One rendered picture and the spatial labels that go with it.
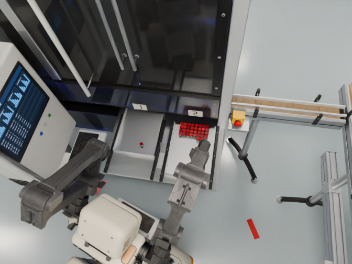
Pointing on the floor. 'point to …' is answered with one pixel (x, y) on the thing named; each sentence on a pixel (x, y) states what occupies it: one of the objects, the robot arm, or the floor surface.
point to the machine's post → (232, 59)
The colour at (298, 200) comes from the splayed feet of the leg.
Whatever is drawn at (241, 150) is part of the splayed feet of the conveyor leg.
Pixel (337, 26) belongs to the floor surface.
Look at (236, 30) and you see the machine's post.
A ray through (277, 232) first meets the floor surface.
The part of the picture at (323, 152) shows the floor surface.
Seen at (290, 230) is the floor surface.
